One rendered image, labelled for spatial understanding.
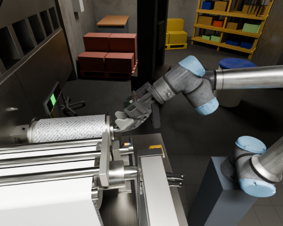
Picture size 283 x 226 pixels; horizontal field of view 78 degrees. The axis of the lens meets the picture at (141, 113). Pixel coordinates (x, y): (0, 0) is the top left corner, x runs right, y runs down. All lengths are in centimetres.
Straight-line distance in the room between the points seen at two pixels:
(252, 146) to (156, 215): 68
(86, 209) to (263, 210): 196
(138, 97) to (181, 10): 638
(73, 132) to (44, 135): 9
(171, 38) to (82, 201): 565
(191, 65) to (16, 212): 50
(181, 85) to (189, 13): 644
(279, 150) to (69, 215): 66
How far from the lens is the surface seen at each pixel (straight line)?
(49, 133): 66
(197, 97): 57
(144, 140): 111
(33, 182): 36
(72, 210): 35
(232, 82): 69
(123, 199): 90
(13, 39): 86
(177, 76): 54
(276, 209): 225
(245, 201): 115
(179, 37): 591
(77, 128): 64
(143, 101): 56
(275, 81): 72
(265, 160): 79
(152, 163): 33
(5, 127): 72
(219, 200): 110
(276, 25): 445
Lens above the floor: 170
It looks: 37 degrees down
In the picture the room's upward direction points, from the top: straight up
